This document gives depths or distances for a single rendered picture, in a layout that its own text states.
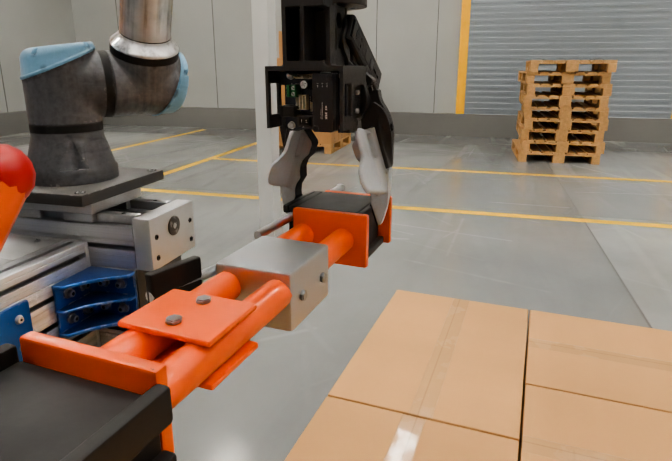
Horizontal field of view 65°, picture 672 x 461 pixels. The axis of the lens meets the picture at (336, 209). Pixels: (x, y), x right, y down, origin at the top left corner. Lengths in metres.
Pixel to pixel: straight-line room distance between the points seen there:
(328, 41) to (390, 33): 9.68
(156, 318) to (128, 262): 0.63
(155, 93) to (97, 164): 0.16
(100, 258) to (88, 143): 0.20
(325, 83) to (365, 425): 0.82
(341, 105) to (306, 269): 0.14
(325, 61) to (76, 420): 0.32
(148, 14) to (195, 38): 10.52
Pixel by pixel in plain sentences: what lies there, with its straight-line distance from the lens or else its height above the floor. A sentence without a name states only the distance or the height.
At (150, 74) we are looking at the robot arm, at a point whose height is 1.22.
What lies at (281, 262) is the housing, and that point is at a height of 1.09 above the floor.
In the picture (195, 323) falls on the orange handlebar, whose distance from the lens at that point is 0.31.
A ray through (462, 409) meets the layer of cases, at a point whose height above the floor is 0.54.
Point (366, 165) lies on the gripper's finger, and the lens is 0.47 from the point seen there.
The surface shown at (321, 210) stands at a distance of 0.49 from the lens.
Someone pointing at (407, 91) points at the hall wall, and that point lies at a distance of 10.06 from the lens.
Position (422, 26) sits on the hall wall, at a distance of 10.05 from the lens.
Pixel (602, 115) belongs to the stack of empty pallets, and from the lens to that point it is 7.51.
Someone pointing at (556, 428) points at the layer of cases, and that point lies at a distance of 1.20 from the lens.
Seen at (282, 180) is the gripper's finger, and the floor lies 1.12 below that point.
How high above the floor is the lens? 1.23
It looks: 15 degrees down
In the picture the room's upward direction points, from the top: straight up
